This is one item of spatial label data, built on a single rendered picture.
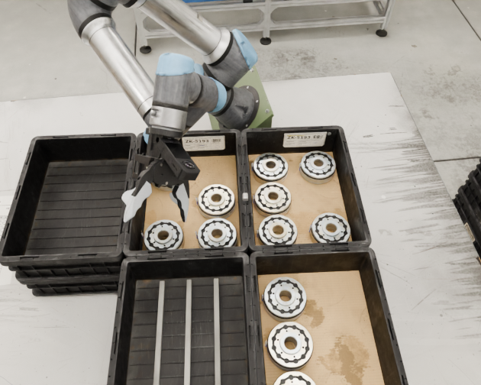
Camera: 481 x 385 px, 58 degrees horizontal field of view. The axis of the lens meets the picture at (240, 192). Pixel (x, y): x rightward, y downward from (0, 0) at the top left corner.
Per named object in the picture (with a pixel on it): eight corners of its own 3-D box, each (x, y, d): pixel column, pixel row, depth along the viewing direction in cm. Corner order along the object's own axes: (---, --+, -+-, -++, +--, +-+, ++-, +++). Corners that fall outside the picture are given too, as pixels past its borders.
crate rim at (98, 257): (35, 141, 126) (32, 135, 124) (138, 137, 127) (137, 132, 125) (-2, 266, 103) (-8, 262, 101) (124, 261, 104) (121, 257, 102)
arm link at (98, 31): (41, 4, 108) (148, 157, 101) (63, -31, 104) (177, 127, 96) (76, 14, 119) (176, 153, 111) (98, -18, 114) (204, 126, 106)
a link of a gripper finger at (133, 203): (114, 217, 90) (141, 183, 93) (128, 224, 86) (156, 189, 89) (104, 208, 88) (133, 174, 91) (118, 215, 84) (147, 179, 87)
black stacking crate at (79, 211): (47, 163, 134) (33, 137, 124) (143, 159, 134) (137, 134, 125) (15, 282, 111) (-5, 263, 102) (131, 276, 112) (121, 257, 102)
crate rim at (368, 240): (240, 134, 128) (240, 128, 126) (340, 130, 128) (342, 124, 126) (248, 255, 105) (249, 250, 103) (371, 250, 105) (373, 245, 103)
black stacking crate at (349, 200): (240, 155, 135) (241, 130, 126) (334, 152, 136) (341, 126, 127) (248, 272, 113) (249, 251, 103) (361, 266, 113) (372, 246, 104)
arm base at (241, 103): (221, 104, 157) (201, 92, 151) (253, 82, 149) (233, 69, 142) (224, 138, 150) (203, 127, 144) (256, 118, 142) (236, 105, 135)
